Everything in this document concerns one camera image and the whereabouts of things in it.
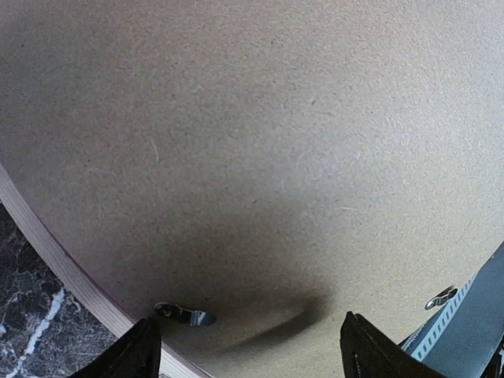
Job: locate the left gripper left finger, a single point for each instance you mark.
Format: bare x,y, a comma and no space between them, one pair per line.
137,353

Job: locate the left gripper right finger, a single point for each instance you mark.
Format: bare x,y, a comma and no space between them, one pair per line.
367,352

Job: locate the pink wooden picture frame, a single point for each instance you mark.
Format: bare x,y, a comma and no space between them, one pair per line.
62,264

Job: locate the brown cardboard backing board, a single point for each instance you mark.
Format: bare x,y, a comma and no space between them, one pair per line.
278,163

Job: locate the silver metal turn clip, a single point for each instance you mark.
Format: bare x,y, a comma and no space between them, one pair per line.
191,317

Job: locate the white slotted cable duct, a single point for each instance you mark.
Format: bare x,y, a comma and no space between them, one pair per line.
473,320

